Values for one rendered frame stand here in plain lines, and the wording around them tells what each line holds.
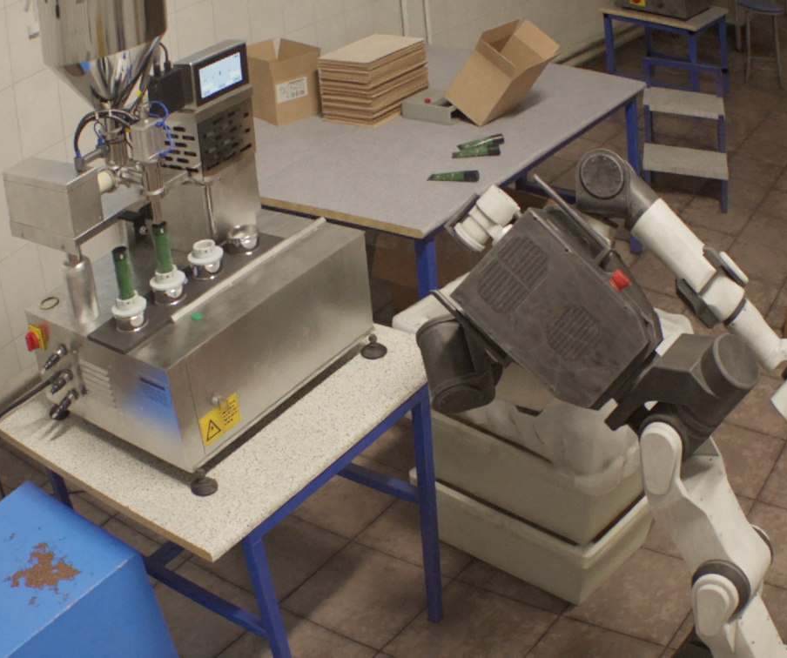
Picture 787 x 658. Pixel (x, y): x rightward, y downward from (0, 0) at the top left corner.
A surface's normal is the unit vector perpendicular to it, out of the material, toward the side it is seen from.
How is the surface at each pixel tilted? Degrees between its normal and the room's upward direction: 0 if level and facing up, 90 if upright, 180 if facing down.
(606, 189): 63
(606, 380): 73
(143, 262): 0
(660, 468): 90
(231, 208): 90
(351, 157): 0
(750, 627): 51
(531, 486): 96
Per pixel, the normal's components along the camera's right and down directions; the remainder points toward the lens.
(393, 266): -0.59, 0.04
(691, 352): -0.23, -0.89
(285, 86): 0.56, 0.39
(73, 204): 0.81, 0.25
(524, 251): -0.34, 0.07
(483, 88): -0.58, 0.46
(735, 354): 0.36, -0.56
